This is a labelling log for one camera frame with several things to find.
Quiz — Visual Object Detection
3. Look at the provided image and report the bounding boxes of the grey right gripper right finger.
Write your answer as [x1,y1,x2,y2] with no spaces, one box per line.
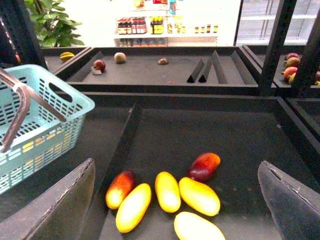
[257,161,320,240]

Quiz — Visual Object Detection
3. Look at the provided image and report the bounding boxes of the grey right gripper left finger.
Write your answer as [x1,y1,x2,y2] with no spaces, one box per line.
[0,158,96,240]

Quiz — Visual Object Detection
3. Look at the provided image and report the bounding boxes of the light blue plastic basket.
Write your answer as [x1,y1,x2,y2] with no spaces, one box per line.
[0,64,95,194]

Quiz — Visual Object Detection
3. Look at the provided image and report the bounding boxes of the brown basket handle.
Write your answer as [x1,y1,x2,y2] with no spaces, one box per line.
[0,68,67,153]

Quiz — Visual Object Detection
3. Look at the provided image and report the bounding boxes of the red yellow mango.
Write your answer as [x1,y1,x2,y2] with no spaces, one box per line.
[105,169,136,210]

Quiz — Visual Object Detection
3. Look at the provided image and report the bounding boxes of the yellow orange mango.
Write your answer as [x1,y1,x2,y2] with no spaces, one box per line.
[178,177,221,217]

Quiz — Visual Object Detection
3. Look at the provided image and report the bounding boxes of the yellow mango bottom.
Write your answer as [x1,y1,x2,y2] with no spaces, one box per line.
[173,211,226,240]

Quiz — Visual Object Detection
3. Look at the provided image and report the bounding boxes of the black fruit display tray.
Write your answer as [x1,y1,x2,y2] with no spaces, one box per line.
[0,92,320,240]

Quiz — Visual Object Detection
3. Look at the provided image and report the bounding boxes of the pile of dragon fruits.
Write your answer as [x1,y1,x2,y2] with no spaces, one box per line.
[281,52,301,83]

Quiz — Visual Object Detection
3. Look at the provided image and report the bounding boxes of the dark red passion fruit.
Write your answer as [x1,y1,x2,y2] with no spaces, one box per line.
[93,59,106,72]

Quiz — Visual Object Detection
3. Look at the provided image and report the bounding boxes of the yellow star fruit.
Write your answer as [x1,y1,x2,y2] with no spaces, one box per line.
[59,52,75,63]

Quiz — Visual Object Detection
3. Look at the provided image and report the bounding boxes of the green brown round fruit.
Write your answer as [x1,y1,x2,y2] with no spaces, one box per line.
[114,52,127,64]

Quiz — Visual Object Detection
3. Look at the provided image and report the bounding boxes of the black upper display tray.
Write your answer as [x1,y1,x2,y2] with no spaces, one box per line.
[52,47,260,96]

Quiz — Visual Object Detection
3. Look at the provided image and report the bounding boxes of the brown halved fruit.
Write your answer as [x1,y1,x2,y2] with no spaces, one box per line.
[157,57,169,65]

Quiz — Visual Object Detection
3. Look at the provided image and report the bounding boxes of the green potted plant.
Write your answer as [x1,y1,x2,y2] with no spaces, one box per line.
[24,0,84,48]

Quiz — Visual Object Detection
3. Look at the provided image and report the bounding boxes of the white shelf with bottles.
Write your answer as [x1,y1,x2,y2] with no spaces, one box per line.
[113,0,219,47]

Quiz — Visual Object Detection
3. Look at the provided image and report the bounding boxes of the black support post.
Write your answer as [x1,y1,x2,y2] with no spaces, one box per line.
[257,0,297,97]

